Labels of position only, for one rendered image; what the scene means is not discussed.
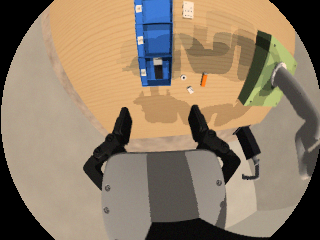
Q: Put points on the white domino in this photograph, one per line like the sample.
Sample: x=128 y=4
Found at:
x=188 y=9

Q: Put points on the orange cylinder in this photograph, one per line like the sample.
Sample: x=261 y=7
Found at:
x=204 y=79

